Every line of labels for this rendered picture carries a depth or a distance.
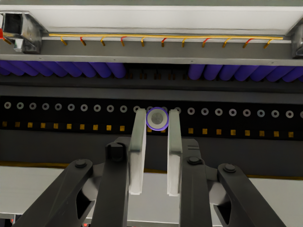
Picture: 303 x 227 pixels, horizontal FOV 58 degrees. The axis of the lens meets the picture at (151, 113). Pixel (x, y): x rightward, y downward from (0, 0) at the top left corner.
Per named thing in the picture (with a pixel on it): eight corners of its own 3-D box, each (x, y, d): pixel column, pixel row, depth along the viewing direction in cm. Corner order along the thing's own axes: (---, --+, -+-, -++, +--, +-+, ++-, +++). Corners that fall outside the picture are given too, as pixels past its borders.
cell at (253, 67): (233, 67, 37) (247, 49, 30) (247, 68, 37) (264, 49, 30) (233, 81, 37) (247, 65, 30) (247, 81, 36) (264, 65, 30)
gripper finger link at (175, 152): (169, 151, 15) (182, 152, 15) (169, 108, 22) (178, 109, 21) (167, 197, 16) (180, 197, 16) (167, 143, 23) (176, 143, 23)
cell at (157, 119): (172, 118, 27) (173, 114, 21) (162, 134, 27) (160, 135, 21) (157, 108, 27) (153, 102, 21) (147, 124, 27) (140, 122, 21)
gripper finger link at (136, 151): (141, 196, 16) (128, 195, 16) (146, 142, 23) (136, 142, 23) (141, 150, 15) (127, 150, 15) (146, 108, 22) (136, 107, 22)
